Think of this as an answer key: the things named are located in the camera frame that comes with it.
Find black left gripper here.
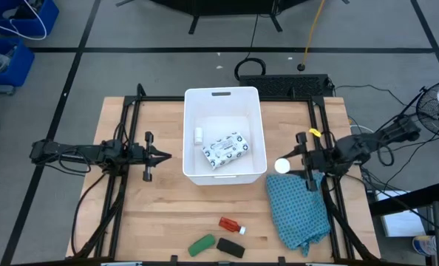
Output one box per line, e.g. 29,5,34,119
132,132,173,183

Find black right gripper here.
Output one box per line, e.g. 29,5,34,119
280,132,336,192

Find orange pill bottle white cap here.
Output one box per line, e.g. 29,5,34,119
273,157,291,175

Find white patterned wipes pack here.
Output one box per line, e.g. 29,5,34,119
201,132,250,171

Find red bottle white cap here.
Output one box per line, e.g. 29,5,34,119
218,216,247,236

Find green block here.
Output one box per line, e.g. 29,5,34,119
187,233,217,258

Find white plastic basket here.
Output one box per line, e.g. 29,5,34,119
182,86,268,186

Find blue plastic storage bin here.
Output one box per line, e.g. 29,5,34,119
0,0,60,38
0,38,35,89

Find blue patterned cloth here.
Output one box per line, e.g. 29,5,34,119
265,171,332,258

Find black rectangular block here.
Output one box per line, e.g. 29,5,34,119
216,237,246,259

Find black beam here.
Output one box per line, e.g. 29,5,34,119
368,180,439,218

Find white flat box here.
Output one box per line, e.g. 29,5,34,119
374,190,427,237

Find black standing fan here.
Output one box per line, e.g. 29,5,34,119
396,77,439,134

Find white tape roll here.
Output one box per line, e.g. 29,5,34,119
412,234,438,257

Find black table stand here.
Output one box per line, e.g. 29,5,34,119
115,0,350,35

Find black metal rig frame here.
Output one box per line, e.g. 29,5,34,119
71,83,381,266

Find white floor cable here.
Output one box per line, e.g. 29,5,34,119
348,117,375,134

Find black floor cable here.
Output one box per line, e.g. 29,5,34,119
333,83,406,109

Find black coiled cable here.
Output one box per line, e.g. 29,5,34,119
234,14,267,81

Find yellow cable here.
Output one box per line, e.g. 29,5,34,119
301,0,327,67

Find white cable loop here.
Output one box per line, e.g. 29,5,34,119
0,0,48,41

